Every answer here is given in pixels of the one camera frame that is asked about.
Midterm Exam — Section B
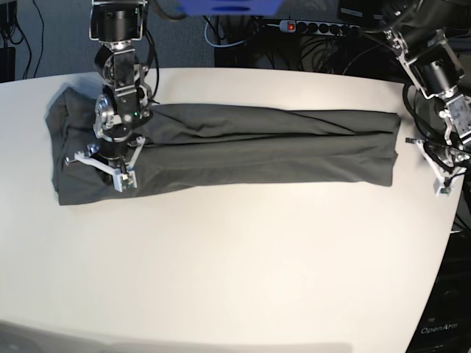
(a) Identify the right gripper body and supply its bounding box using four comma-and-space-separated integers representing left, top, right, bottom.
65, 136, 145, 192

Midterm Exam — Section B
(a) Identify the black box at left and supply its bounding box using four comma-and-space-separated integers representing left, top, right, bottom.
0, 47, 15, 82

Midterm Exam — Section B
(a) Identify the blue plastic mount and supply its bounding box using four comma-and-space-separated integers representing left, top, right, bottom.
178, 0, 283, 15

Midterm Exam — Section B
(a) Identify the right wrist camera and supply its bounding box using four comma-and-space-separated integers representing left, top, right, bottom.
112, 169, 138, 193

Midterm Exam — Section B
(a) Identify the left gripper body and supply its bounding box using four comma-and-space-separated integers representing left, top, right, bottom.
406, 138, 470, 196

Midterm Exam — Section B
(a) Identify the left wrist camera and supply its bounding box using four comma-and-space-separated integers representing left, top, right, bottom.
433, 177, 453, 196

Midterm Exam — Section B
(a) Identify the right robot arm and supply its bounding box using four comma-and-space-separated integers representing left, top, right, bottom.
72, 1, 154, 192

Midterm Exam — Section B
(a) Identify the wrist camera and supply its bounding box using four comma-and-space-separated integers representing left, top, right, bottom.
112, 169, 138, 193
433, 177, 453, 196

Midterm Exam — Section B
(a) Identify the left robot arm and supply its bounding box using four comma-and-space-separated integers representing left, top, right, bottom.
338, 1, 470, 195

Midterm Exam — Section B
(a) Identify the black cable on floor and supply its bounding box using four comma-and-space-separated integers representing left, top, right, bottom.
21, 0, 45, 78

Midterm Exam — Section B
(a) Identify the grey T-shirt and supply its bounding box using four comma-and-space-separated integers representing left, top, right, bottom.
46, 88, 400, 206

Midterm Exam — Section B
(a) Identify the white cable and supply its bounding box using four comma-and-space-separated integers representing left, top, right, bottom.
202, 15, 247, 48

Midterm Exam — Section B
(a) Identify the black OpenArm box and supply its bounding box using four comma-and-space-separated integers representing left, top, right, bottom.
407, 231, 470, 352

